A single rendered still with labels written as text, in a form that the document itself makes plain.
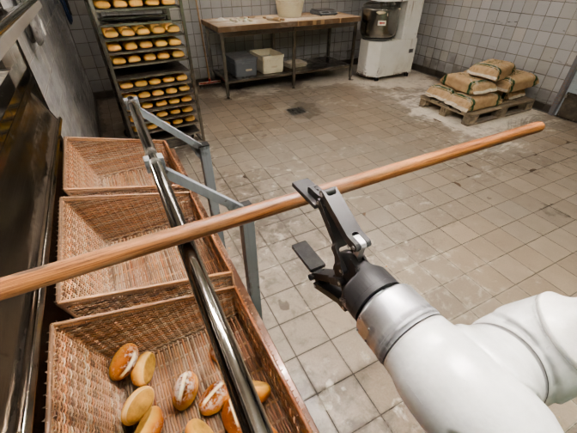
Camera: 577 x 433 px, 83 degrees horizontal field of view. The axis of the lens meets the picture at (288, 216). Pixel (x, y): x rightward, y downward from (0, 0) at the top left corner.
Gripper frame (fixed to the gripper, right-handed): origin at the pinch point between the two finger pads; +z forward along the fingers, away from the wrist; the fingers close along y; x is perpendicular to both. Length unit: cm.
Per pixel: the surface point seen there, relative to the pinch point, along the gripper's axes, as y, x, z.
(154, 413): 55, -37, 8
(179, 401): 57, -30, 9
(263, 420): 2.5, -18.6, -24.5
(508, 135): 0, 64, 5
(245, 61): 76, 155, 429
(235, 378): 2.3, -19.6, -19.2
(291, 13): 24, 236, 443
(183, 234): -0.3, -19.1, 5.0
